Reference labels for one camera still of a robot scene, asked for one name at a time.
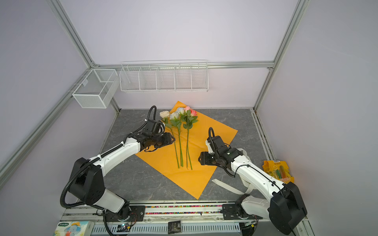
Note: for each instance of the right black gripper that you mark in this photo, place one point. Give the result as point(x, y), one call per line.
point(204, 158)

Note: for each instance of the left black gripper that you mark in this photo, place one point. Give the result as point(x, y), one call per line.
point(168, 136)

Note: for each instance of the cream fake rose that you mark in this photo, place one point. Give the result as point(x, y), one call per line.
point(165, 115)

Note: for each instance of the pale white fake rose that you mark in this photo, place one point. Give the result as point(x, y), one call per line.
point(175, 119)

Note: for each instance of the orange wrapping paper sheet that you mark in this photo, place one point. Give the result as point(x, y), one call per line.
point(179, 162)

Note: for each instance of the red pink fake rose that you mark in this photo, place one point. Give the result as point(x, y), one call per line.
point(190, 117)

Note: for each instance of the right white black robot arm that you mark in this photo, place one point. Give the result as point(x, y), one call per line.
point(282, 204)

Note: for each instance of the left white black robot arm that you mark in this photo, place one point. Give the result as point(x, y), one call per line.
point(86, 183)

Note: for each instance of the white ribbon strip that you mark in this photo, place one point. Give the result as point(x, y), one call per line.
point(249, 187)

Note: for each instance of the yellow snack bag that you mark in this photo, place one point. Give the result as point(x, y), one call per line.
point(279, 170)

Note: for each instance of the black square card middle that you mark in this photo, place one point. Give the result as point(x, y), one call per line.
point(174, 227)

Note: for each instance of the tissue pack with elephant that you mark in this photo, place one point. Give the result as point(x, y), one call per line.
point(74, 228)

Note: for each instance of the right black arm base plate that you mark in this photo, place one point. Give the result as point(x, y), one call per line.
point(235, 212)

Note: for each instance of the long white wire rack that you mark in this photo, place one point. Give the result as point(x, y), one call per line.
point(164, 76)

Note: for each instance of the small white wire basket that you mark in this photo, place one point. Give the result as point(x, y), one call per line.
point(97, 88)

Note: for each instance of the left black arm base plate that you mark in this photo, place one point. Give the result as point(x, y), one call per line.
point(132, 214)

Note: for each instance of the white slotted cable duct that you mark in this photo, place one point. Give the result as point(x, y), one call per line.
point(184, 229)

